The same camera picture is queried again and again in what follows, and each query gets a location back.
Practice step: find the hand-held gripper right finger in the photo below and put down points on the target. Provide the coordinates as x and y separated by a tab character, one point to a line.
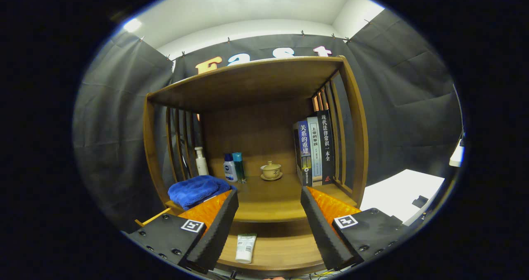
324	234

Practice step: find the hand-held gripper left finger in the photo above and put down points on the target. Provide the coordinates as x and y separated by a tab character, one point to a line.
217	234

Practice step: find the white and green tube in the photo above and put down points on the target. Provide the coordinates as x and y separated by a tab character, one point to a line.
245	249

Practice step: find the wooden drawer with black knob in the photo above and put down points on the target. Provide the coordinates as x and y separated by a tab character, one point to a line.
281	251

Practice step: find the wooden countertop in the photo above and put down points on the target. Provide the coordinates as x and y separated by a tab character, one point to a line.
268	201

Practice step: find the wooden cabinet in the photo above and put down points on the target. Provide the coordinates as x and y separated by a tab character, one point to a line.
256	139

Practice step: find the blue folded towel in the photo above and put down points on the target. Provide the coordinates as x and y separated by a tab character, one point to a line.
194	189

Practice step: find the white lotion bottle blue cap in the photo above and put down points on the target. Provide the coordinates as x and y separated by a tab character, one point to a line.
230	172

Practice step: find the teal slim bottle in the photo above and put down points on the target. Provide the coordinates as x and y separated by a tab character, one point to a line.
239	168

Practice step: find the white pump bottle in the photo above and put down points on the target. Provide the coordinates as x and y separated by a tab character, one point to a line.
201	164

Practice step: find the beige lidded teacup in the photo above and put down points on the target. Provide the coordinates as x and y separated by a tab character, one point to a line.
271	171

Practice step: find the white table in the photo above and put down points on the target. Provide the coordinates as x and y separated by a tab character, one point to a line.
396	193

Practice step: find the pale spine book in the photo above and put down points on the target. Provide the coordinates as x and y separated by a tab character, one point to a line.
315	147

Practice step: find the black spine book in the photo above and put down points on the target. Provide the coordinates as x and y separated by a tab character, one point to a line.
326	143

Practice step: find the black block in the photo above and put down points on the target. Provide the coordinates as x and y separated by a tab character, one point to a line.
420	200

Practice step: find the black backdrop cloth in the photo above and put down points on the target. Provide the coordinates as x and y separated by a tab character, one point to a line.
115	127

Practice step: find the small white shelf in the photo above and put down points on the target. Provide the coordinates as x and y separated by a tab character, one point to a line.
456	156

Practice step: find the small ceiling light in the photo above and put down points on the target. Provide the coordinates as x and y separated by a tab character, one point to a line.
132	25

